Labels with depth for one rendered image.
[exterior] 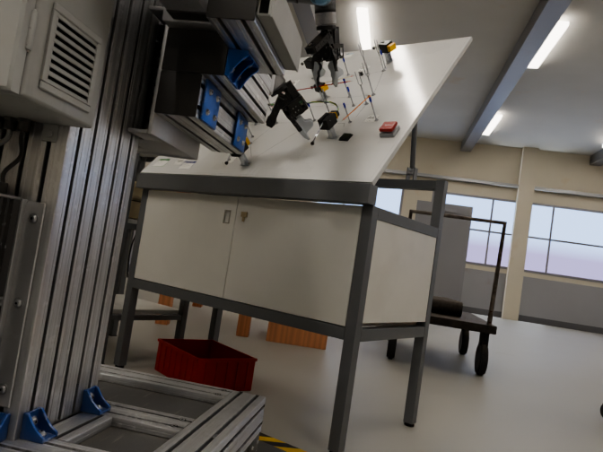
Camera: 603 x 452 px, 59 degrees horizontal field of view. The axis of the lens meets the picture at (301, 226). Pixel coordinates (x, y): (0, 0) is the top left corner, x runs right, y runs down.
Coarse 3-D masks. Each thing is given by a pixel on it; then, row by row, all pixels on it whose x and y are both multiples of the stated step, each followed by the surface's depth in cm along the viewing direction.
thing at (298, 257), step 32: (256, 224) 200; (288, 224) 191; (320, 224) 183; (352, 224) 176; (256, 256) 198; (288, 256) 189; (320, 256) 181; (352, 256) 174; (224, 288) 205; (256, 288) 196; (288, 288) 187; (320, 288) 180; (320, 320) 178
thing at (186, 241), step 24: (168, 192) 231; (144, 216) 238; (168, 216) 229; (192, 216) 221; (216, 216) 212; (144, 240) 236; (168, 240) 227; (192, 240) 219; (216, 240) 211; (144, 264) 234; (168, 264) 225; (192, 264) 217; (216, 264) 209; (192, 288) 215; (216, 288) 207
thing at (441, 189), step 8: (408, 176) 230; (416, 176) 229; (376, 184) 237; (384, 184) 234; (392, 184) 232; (400, 184) 230; (408, 184) 228; (416, 184) 225; (424, 184) 223; (432, 184) 221; (440, 184) 219; (440, 192) 219; (440, 200) 218; (440, 208) 218; (432, 216) 219; (440, 216) 218; (432, 224) 219; (440, 224) 218
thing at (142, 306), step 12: (144, 156) 308; (156, 156) 301; (132, 180) 243; (132, 192) 243; (132, 228) 245; (132, 240) 311; (120, 252) 241; (120, 264) 241; (120, 276) 307; (120, 288) 307; (120, 300) 278; (144, 300) 293; (180, 300) 276; (120, 312) 248; (144, 312) 259; (156, 312) 265; (168, 312) 271; (180, 312) 275; (108, 324) 239; (180, 324) 273; (108, 336) 239; (180, 336) 274
